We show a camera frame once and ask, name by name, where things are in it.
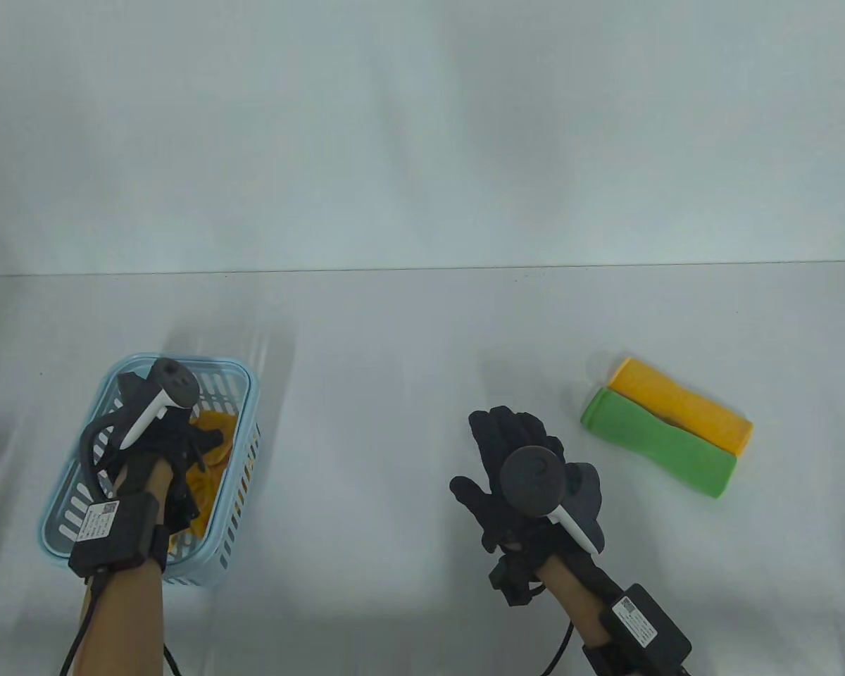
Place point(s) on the person's right hand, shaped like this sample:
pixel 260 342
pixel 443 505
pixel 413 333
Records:
pixel 493 507

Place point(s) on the person's left hand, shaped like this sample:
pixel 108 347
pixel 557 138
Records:
pixel 176 443

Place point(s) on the orange cloth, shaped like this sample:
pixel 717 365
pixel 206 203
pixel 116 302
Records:
pixel 208 486

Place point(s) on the green towel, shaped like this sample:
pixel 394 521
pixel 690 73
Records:
pixel 648 436

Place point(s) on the yellow square towel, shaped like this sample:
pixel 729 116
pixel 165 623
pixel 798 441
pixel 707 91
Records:
pixel 690 412

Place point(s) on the person's left forearm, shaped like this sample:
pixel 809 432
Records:
pixel 123 620

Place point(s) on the black and white controller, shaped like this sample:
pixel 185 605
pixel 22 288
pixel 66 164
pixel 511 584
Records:
pixel 535 479
pixel 172 384

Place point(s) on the light blue plastic basket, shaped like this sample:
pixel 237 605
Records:
pixel 243 422

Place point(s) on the black sensor box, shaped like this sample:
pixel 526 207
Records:
pixel 113 531
pixel 644 623

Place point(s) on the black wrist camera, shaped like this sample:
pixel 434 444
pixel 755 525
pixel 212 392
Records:
pixel 182 510
pixel 514 577

